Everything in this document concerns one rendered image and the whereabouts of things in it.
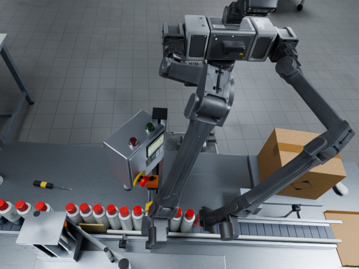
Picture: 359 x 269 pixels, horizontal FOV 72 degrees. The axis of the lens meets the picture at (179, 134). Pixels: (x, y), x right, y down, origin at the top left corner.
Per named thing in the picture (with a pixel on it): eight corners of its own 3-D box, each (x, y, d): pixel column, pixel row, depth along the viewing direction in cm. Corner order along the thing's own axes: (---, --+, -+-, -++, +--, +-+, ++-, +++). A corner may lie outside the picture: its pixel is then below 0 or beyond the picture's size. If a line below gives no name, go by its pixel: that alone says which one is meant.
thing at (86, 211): (86, 229, 110) (75, 212, 94) (88, 217, 114) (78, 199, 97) (98, 229, 111) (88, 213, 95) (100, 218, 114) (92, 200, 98)
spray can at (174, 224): (168, 232, 113) (170, 216, 96) (168, 221, 116) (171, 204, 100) (179, 232, 113) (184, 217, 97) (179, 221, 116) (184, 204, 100)
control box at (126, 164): (110, 174, 83) (101, 141, 69) (143, 143, 93) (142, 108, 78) (133, 191, 80) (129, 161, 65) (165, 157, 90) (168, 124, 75)
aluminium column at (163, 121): (151, 205, 125) (151, 118, 72) (152, 197, 128) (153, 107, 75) (160, 205, 125) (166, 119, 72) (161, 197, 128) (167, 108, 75)
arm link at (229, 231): (248, 205, 99) (236, 201, 94) (255, 235, 93) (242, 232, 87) (224, 213, 106) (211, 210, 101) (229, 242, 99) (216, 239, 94)
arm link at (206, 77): (244, 71, 63) (211, 59, 59) (227, 121, 66) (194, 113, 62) (184, 63, 103) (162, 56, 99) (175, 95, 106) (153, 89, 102)
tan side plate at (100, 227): (83, 231, 108) (78, 224, 101) (83, 229, 109) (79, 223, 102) (106, 232, 109) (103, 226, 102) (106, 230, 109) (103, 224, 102)
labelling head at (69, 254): (41, 260, 101) (14, 244, 81) (52, 228, 109) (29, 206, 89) (76, 261, 102) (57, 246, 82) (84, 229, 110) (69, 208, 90)
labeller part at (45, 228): (16, 243, 81) (14, 243, 81) (29, 211, 88) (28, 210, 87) (57, 245, 82) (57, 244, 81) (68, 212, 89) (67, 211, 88)
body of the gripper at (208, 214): (201, 230, 101) (215, 226, 97) (200, 207, 108) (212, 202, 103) (211, 234, 105) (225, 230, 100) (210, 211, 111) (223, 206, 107)
